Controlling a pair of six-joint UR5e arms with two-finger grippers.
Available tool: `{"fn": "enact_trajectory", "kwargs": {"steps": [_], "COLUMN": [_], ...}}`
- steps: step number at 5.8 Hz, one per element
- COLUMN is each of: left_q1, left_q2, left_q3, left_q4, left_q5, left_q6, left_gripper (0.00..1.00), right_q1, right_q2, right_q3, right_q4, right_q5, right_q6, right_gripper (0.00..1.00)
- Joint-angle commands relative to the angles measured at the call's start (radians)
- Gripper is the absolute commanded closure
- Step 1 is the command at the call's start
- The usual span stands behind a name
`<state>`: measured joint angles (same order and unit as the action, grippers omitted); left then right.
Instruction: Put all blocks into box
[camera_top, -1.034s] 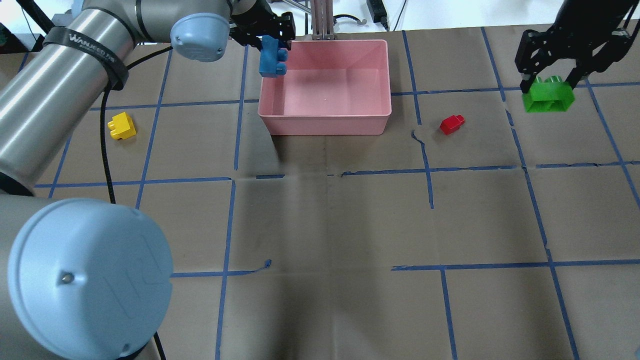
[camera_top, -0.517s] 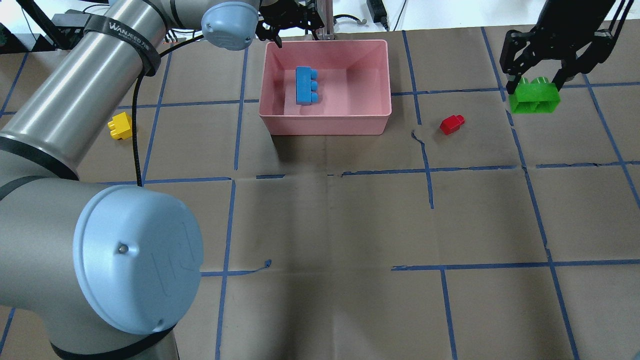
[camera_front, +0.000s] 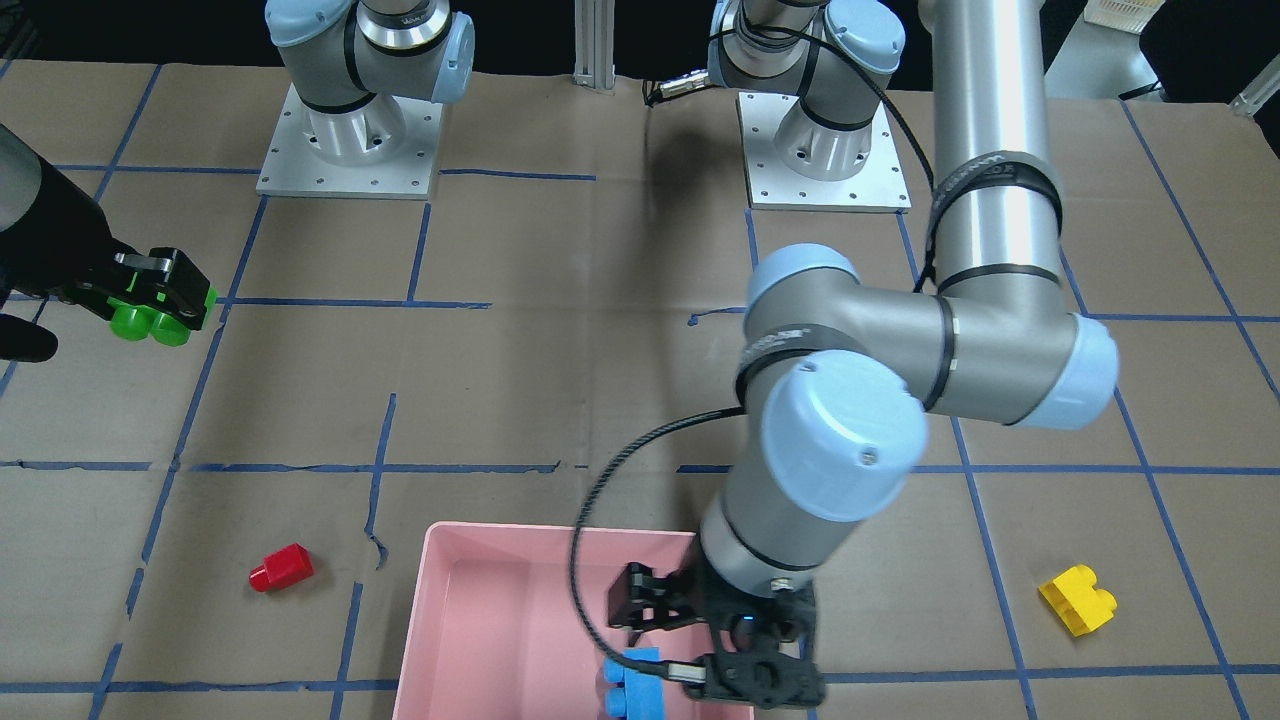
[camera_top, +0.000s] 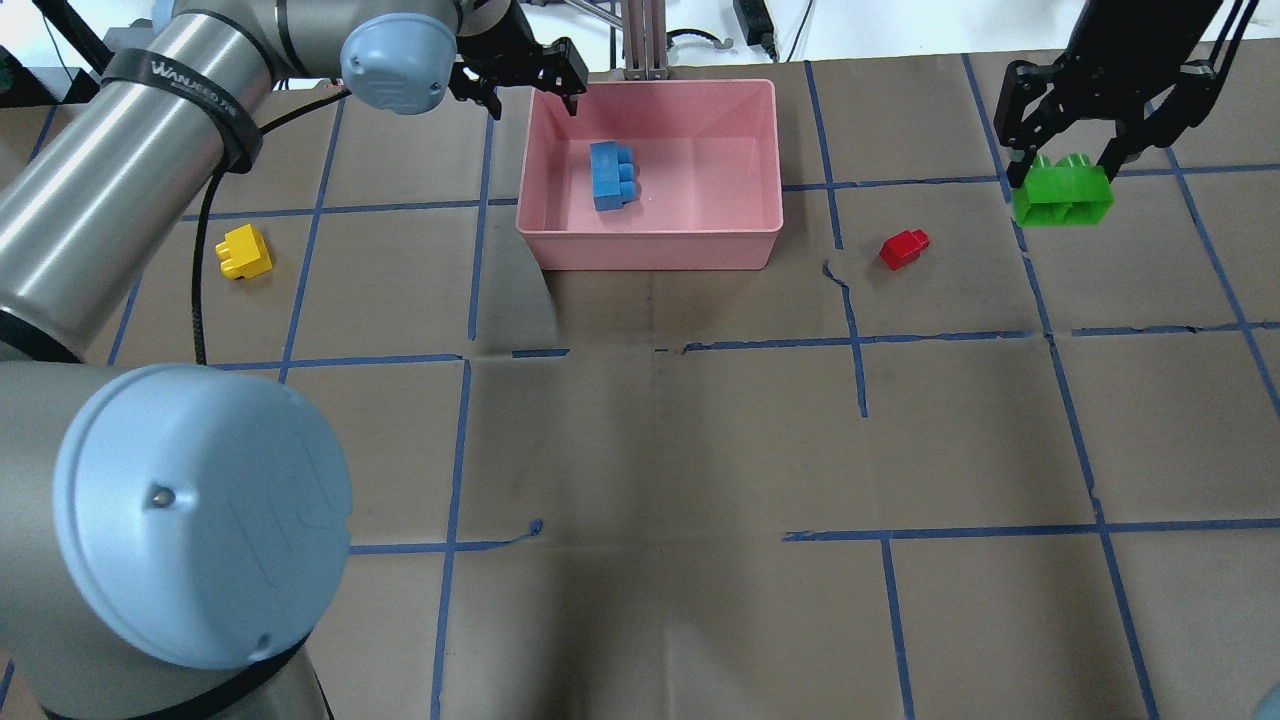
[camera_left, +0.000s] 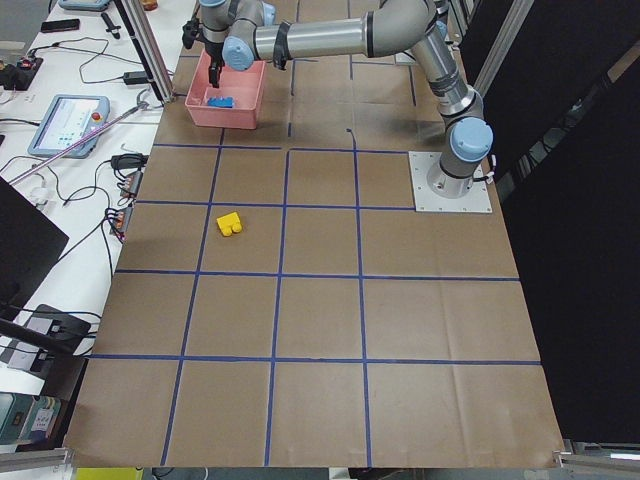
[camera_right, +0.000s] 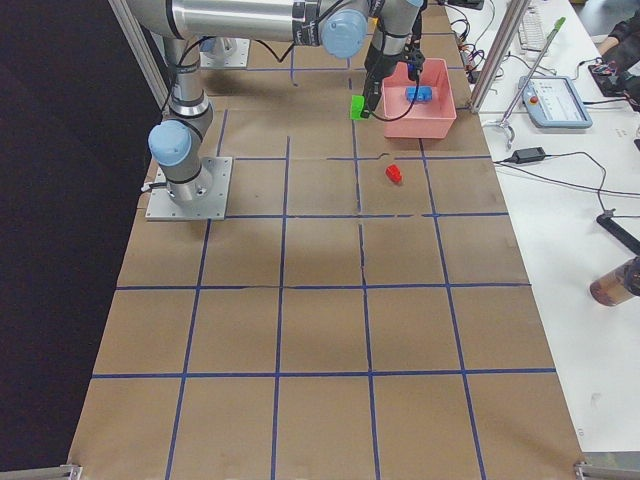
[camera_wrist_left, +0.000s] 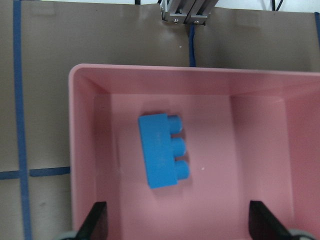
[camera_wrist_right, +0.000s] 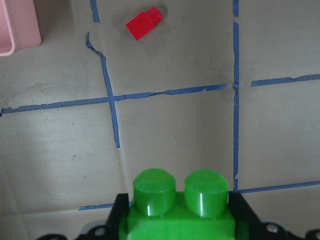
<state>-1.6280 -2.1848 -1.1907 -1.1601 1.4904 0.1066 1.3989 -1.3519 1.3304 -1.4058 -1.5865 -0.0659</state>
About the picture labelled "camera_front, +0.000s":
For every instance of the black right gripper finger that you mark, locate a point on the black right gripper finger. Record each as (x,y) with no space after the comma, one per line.
(167,281)
(23,341)

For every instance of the yellow toy block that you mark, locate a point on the yellow toy block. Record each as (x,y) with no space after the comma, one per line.
(1078,602)

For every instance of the red toy block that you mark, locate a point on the red toy block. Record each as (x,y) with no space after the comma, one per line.
(282,569)

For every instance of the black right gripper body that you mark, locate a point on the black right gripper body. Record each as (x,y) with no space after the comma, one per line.
(62,238)

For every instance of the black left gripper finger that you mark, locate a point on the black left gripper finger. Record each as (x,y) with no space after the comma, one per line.
(684,673)

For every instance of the green toy block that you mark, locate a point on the green toy block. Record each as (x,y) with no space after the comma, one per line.
(135,323)

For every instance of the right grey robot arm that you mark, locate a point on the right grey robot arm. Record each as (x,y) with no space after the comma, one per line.
(369,81)

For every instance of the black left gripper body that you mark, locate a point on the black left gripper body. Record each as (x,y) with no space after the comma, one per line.
(708,598)

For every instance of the aluminium frame post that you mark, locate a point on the aluminium frame post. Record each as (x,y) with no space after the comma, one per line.
(594,45)

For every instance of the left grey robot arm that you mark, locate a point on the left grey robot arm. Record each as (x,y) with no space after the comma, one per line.
(836,377)

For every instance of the blue toy block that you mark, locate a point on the blue toy block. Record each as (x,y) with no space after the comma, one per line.
(632,695)

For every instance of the pink plastic box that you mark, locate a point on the pink plastic box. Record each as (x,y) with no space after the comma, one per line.
(493,634)

